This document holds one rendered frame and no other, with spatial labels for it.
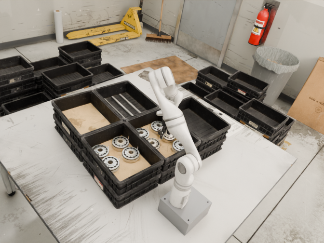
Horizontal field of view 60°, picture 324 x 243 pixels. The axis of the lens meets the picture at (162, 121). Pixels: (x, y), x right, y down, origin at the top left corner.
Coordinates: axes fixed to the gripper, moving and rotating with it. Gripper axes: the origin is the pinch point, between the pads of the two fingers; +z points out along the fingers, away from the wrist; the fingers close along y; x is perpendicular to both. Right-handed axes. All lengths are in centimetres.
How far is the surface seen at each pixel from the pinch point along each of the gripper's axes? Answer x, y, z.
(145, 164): -10.8, -22.7, 4.0
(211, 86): 75, 148, 45
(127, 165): -5.8, -32.1, 4.2
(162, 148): -5.5, -5.4, 3.8
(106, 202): -13, -49, 17
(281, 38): 76, 278, 3
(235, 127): -9, 72, 15
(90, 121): 38.9, -31.0, 4.9
